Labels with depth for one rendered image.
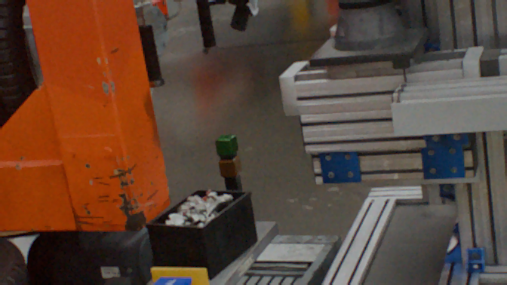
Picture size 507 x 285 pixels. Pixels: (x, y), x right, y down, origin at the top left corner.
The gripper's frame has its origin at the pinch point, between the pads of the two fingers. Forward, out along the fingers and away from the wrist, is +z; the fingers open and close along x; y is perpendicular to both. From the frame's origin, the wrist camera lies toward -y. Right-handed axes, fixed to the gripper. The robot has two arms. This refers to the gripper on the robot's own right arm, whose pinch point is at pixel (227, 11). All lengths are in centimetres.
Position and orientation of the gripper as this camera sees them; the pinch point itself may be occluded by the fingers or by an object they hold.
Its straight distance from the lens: 275.1
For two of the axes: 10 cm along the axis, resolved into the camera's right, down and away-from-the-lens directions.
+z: -3.2, 4.1, -8.5
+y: 1.4, -8.7, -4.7
